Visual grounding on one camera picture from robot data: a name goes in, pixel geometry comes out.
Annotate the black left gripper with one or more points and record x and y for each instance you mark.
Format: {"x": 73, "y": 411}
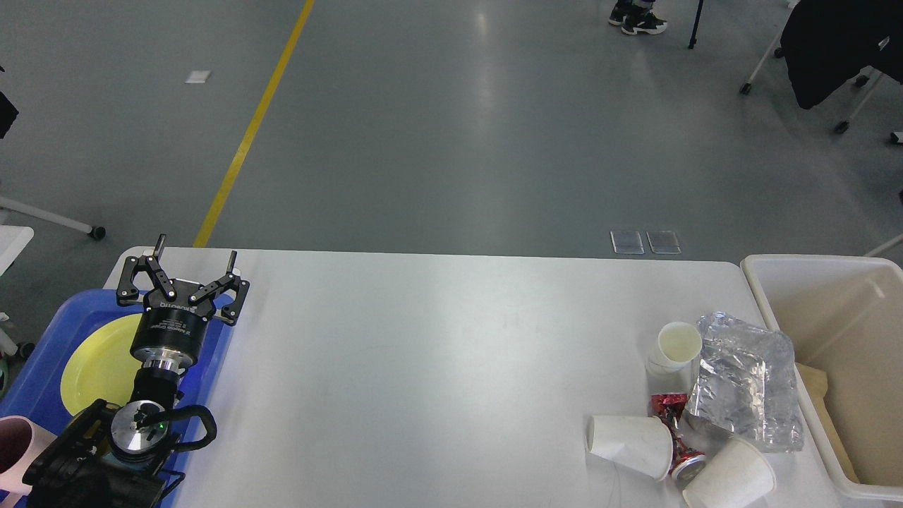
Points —
{"x": 173, "y": 328}

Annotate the yellow plastic plate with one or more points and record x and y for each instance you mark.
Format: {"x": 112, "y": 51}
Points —
{"x": 102, "y": 367}

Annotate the clear plastic wrap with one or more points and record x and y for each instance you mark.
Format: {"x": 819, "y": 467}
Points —
{"x": 746, "y": 384}

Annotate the brown paper bag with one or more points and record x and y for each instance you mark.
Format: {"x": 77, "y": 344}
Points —
{"x": 816, "y": 383}

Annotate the teal mug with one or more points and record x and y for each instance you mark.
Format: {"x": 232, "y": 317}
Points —
{"x": 141, "y": 435}

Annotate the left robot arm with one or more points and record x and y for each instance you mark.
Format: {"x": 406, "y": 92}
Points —
{"x": 60, "y": 478}

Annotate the blue plastic tray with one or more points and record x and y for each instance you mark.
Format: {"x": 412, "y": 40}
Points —
{"x": 35, "y": 393}

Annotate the white side table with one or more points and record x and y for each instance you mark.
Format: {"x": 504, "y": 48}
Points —
{"x": 14, "y": 238}

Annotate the pink mug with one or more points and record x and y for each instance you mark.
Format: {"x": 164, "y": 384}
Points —
{"x": 22, "y": 441}

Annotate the left floor plate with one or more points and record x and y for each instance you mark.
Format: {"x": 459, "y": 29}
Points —
{"x": 627, "y": 242}

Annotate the floor plate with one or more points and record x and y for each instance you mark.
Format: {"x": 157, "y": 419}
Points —
{"x": 664, "y": 242}
{"x": 627, "y": 242}

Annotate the white paper cup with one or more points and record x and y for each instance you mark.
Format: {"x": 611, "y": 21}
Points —
{"x": 641, "y": 444}
{"x": 737, "y": 476}

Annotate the right floor plate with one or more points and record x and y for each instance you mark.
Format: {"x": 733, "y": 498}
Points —
{"x": 664, "y": 242}

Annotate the red snack wrapper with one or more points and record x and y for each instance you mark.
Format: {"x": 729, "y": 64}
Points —
{"x": 669, "y": 407}

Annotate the small white cup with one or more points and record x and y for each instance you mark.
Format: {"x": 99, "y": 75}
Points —
{"x": 676, "y": 346}

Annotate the red soda can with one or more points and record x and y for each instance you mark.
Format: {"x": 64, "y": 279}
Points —
{"x": 687, "y": 463}

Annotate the person in black sneakers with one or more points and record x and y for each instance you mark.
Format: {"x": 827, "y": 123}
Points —
{"x": 634, "y": 17}

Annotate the black tripod leg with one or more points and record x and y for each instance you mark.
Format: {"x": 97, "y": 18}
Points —
{"x": 692, "y": 42}

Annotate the beige plastic bin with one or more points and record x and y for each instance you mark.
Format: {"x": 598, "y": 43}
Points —
{"x": 844, "y": 316}

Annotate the black jacket on chair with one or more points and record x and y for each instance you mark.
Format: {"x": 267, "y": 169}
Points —
{"x": 824, "y": 44}

